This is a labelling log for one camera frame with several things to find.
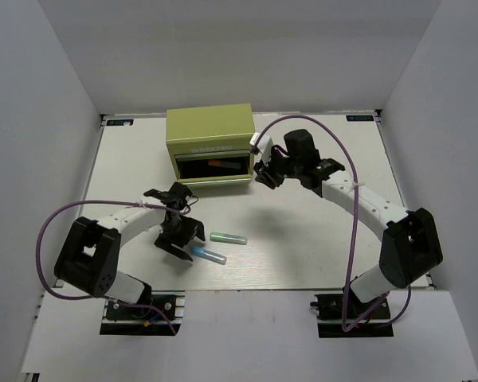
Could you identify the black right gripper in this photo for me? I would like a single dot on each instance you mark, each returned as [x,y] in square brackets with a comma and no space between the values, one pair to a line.
[264,170]

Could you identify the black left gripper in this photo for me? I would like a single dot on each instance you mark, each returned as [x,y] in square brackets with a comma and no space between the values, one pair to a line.
[191,225]

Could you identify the blue highlighter marker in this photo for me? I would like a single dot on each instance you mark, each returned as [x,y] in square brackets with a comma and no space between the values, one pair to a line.
[214,257]

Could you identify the green highlighter marker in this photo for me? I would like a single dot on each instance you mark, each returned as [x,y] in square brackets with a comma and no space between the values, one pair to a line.
[227,238]

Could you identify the orange highlighter marker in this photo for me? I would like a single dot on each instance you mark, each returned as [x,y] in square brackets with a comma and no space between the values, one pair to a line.
[222,164]

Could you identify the green metal drawer box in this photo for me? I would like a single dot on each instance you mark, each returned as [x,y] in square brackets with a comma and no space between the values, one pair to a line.
[195,135]

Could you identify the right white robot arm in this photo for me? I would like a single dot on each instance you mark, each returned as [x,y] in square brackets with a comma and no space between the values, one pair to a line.
[410,246]

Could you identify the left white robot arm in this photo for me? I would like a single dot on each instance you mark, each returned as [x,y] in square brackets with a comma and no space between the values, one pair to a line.
[89,257]

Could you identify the right blue corner label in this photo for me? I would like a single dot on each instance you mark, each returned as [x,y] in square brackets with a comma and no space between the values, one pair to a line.
[360,118]

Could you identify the blue corner label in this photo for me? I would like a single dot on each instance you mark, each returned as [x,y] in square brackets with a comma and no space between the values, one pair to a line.
[360,118]
[119,122]

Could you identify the left blue corner label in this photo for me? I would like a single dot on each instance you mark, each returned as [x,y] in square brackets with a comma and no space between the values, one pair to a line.
[119,122]

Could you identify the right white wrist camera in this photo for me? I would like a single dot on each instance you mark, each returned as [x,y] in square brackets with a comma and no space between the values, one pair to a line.
[260,144]

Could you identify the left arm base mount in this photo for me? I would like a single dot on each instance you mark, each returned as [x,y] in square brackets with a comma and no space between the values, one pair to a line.
[162,321]

